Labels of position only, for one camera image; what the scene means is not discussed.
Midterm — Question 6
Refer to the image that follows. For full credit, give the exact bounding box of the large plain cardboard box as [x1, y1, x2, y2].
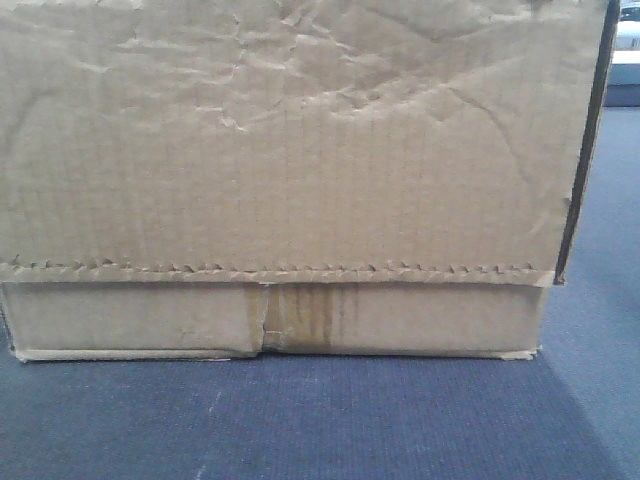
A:
[1, 1, 620, 362]

